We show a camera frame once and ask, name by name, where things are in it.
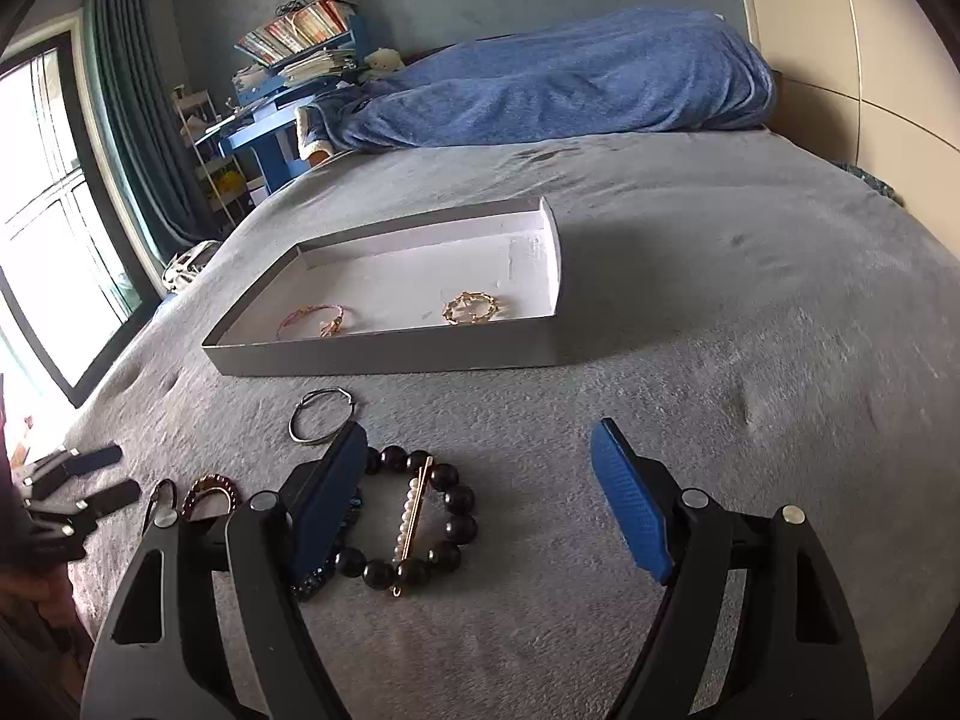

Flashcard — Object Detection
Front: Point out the small dark garnet bead bracelet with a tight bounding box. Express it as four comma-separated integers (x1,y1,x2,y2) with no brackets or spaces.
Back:
181,471,244,520

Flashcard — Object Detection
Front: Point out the large black bead bracelet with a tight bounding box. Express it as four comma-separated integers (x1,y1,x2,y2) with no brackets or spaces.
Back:
332,443,480,592

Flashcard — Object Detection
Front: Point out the pearl hair clip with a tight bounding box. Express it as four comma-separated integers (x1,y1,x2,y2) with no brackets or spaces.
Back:
392,454,434,574

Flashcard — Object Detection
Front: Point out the silver wire bangle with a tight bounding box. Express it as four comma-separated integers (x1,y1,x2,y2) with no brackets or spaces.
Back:
288,387,356,447

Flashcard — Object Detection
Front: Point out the pink cord bracelet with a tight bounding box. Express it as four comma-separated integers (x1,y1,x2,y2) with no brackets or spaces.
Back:
275,302,355,340

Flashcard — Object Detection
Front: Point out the gold chain bracelet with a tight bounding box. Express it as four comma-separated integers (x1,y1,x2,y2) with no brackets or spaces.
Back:
440,289,503,329

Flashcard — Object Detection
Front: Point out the person's left hand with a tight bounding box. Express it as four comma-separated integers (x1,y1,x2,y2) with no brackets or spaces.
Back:
0,564,78,629

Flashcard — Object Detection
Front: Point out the window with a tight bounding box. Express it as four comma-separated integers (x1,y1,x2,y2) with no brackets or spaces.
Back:
2,31,160,406

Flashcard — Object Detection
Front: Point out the grey plush bedspread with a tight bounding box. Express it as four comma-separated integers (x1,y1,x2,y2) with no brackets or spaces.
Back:
68,132,958,718

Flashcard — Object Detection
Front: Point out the white shelving rack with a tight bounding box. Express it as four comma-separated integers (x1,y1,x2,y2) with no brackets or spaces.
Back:
171,85,249,234

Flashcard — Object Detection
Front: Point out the teal curtain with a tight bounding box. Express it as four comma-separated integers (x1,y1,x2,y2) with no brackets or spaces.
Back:
83,0,218,263

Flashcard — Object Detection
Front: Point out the grey shallow cardboard tray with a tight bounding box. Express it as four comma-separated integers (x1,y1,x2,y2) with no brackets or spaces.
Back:
202,197,562,377

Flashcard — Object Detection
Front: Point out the blue wooden desk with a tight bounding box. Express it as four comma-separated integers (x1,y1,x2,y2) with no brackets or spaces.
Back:
220,11,370,192

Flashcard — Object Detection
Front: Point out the row of books on shelf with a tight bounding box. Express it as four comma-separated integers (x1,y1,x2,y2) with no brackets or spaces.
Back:
235,0,356,67

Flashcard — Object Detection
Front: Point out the cream wardrobe with grey stripes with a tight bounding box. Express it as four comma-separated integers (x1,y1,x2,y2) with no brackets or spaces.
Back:
743,0,958,249

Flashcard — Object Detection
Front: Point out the blue blanket on bed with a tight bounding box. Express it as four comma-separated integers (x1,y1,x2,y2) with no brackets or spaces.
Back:
296,7,776,160

